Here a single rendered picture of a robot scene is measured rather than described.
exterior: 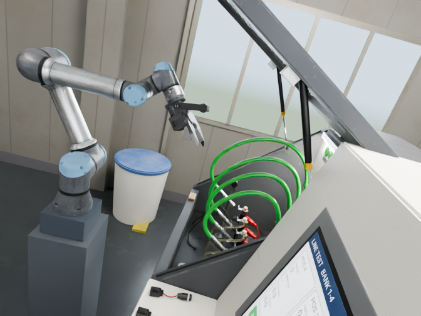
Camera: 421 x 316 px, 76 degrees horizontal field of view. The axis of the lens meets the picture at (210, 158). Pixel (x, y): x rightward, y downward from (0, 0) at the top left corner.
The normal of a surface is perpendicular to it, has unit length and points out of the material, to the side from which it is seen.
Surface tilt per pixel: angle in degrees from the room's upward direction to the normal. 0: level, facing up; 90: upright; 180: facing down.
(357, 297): 76
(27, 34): 90
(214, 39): 90
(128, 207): 94
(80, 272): 90
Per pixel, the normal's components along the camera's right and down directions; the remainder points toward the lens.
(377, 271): -0.87, -0.49
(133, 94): -0.02, 0.39
